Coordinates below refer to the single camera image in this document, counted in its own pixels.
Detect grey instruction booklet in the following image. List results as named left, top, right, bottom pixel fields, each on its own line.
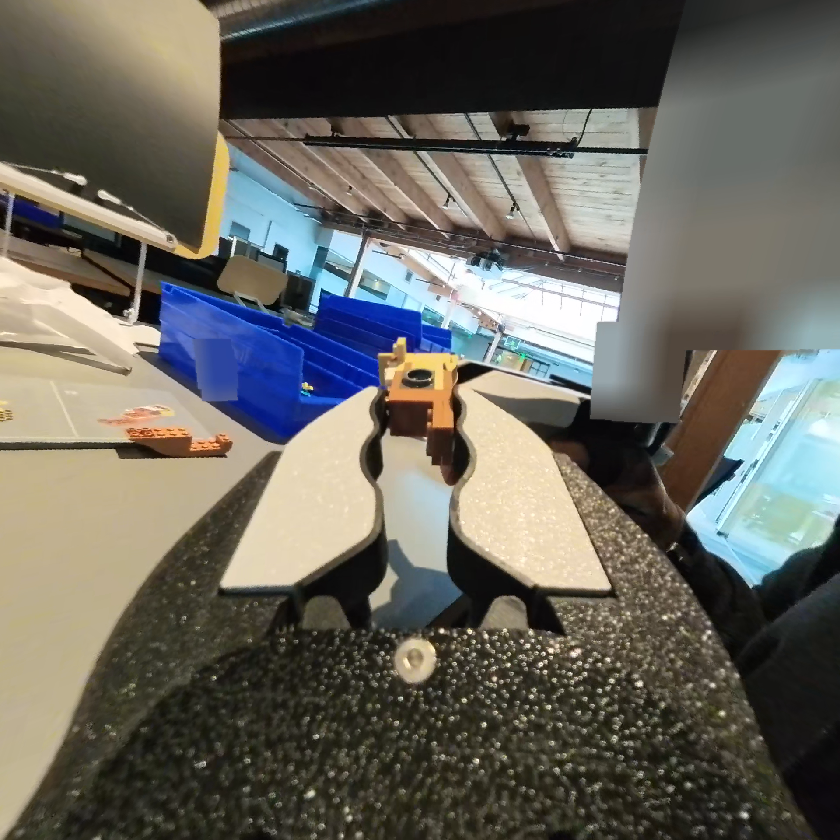
left=0, top=379, right=193, bottom=452

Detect dark spiral ceiling duct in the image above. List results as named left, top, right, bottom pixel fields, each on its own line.
left=220, top=0, right=460, bottom=42

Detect person's right hand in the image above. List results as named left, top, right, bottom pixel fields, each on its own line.
left=553, top=435, right=685, bottom=547

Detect person's right forearm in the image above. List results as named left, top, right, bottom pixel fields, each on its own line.
left=663, top=505, right=775, bottom=657

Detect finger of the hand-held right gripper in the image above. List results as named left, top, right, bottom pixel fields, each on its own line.
left=455, top=360, right=589, bottom=432

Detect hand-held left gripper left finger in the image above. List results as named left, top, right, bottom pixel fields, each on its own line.
left=220, top=386, right=391, bottom=598

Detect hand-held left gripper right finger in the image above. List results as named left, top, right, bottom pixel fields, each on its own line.
left=448, top=386, right=616, bottom=598

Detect blue plastic storage bin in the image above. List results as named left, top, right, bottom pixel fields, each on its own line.
left=318, top=294, right=454, bottom=368
left=161, top=282, right=371, bottom=442
left=262, top=322, right=395, bottom=401

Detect wooden pillar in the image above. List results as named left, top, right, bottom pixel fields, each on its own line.
left=663, top=351, right=783, bottom=509

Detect brown toy brick hull piece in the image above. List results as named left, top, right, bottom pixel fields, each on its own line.
left=125, top=425, right=234, bottom=460

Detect white tablet stand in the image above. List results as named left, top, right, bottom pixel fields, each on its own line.
left=0, top=161, right=179, bottom=375

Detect tan and brown toy brick model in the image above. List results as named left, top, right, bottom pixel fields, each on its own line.
left=379, top=338, right=460, bottom=487

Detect black ceiling light track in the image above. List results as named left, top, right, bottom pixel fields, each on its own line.
left=305, top=134, right=648, bottom=160

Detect dark office table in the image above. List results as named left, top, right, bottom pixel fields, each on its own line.
left=0, top=230, right=217, bottom=296

